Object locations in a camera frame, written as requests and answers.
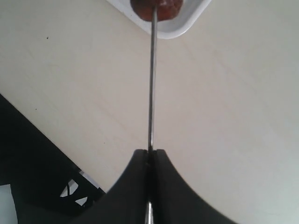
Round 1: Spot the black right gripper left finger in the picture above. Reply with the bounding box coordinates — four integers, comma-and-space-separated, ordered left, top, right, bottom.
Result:
56, 149, 148, 224

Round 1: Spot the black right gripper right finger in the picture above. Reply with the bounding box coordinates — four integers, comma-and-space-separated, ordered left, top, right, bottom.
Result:
151, 149, 235, 224

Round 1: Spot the thin metal skewer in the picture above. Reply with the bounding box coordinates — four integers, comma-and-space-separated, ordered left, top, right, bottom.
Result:
146, 10, 158, 224

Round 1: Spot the reddish-brown meatball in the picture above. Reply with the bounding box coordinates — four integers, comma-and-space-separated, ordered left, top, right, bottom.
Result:
130, 0, 184, 21

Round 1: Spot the white rectangular plastic tray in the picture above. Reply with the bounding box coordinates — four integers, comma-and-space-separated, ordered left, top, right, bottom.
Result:
108, 0, 211, 40

